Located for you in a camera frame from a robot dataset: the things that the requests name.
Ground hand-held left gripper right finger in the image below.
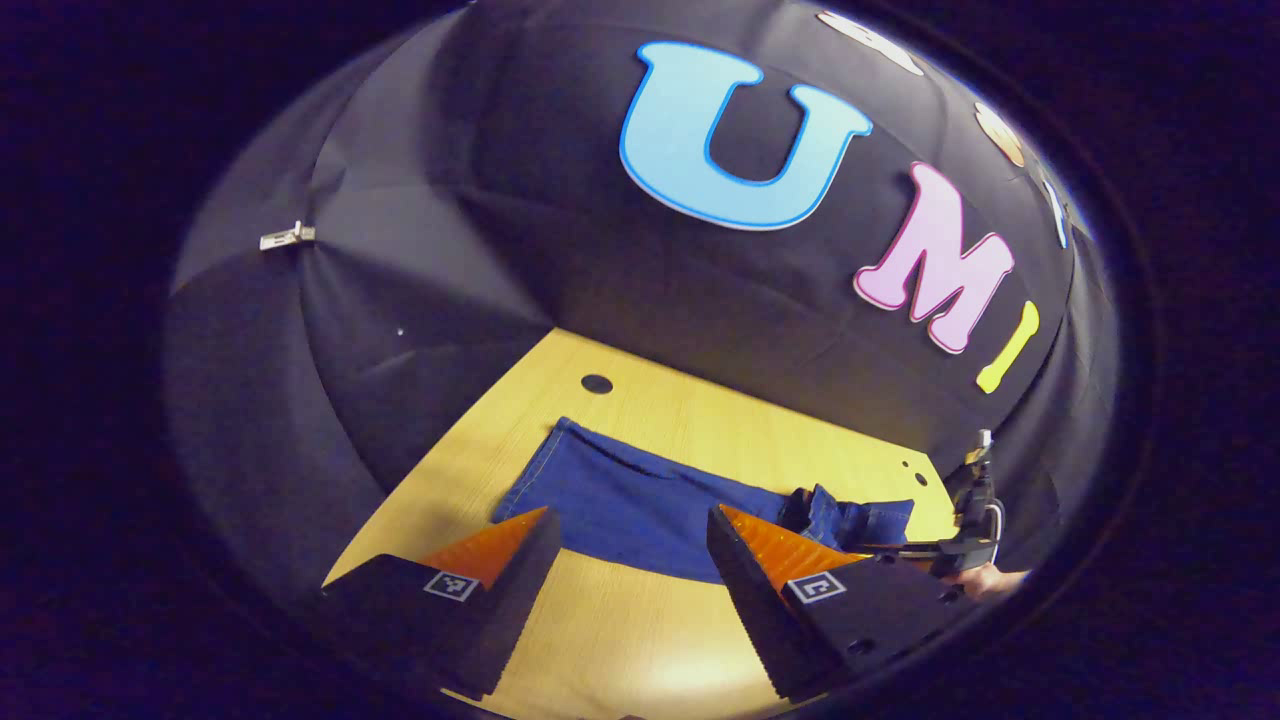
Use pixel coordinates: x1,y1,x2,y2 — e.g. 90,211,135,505
706,504,969,702

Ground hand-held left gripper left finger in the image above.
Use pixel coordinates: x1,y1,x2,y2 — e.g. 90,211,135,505
318,506,564,702

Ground blue denim jeans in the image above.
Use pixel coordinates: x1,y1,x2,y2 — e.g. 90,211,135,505
490,417,916,585

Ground black backdrop cloth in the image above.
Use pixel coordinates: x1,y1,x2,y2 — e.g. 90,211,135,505
165,0,1116,601

